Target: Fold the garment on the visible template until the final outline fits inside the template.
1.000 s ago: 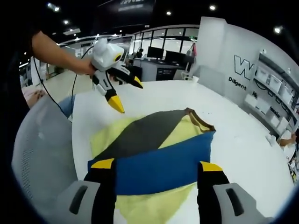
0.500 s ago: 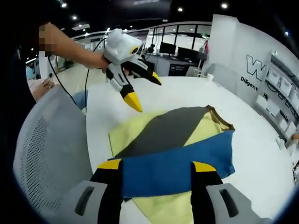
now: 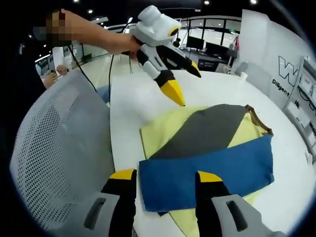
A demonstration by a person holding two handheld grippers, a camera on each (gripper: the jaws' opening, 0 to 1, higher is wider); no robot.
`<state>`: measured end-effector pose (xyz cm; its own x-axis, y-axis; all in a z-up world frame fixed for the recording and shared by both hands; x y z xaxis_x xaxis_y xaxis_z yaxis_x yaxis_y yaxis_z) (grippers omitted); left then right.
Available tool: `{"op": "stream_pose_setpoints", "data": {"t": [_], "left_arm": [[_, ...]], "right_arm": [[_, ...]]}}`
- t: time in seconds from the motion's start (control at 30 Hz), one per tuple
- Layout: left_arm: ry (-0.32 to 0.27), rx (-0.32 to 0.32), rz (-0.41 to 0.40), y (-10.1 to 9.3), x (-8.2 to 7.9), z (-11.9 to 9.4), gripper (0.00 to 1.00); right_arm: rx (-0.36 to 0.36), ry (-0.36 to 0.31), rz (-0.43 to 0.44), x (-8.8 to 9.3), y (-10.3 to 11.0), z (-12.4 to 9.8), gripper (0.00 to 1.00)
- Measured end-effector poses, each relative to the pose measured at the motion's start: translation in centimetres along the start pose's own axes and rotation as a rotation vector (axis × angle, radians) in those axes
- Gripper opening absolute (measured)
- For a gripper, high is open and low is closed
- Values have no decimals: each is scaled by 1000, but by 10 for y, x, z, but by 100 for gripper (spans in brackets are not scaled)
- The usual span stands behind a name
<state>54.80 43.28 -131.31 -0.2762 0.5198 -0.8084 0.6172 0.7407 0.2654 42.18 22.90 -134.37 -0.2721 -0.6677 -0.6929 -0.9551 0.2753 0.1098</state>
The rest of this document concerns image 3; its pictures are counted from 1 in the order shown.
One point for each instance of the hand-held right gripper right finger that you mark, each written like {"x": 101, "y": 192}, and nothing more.
{"x": 217, "y": 212}

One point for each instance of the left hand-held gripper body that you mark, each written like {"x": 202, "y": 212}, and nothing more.
{"x": 153, "y": 27}

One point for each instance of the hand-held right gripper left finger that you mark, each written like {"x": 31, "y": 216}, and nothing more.
{"x": 108, "y": 212}

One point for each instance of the yellow grey blue garment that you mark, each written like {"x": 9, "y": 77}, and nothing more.
{"x": 205, "y": 168}

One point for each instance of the person's left hand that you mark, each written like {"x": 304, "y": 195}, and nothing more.
{"x": 128, "y": 45}

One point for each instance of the black computer monitor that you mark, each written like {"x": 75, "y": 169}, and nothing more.
{"x": 216, "y": 50}
{"x": 195, "y": 44}

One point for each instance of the pink hanging cloth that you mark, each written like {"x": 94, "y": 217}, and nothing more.
{"x": 238, "y": 42}

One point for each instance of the grey chair back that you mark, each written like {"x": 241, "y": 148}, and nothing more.
{"x": 240, "y": 67}

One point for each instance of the white paper cup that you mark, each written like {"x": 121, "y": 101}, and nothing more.
{"x": 244, "y": 74}

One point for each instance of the grey mesh office chair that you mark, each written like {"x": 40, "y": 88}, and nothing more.
{"x": 61, "y": 148}

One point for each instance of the grey metal shelf unit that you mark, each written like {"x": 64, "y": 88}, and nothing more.
{"x": 304, "y": 93}

